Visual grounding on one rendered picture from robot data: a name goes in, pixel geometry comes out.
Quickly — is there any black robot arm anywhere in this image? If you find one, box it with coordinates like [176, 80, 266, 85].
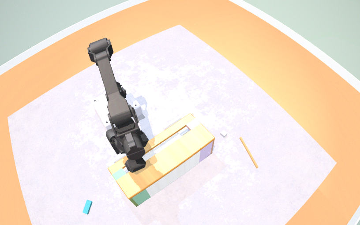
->
[87, 38, 149, 160]

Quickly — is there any light blue rectangular block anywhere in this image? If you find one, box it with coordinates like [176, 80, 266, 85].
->
[83, 200, 92, 214]

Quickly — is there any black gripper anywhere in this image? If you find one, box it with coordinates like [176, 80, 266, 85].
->
[105, 129, 146, 173]

